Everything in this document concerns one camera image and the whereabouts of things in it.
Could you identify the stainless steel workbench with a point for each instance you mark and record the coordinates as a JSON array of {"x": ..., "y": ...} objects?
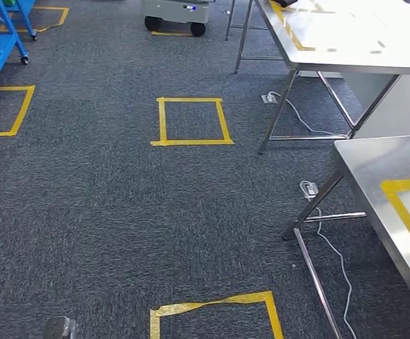
[{"x": 367, "y": 159}]

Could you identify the white floor socket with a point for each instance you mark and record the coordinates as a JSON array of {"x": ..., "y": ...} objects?
[
  {"x": 310, "y": 188},
  {"x": 268, "y": 98}
]

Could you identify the grey wheeled mobile robot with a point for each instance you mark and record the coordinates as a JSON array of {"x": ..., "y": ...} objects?
[{"x": 175, "y": 11}]

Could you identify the yellow tape outline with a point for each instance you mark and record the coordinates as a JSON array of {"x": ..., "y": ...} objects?
[{"x": 290, "y": 30}]

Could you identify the steel table with tape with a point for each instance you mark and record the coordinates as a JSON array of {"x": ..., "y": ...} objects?
[{"x": 332, "y": 32}]

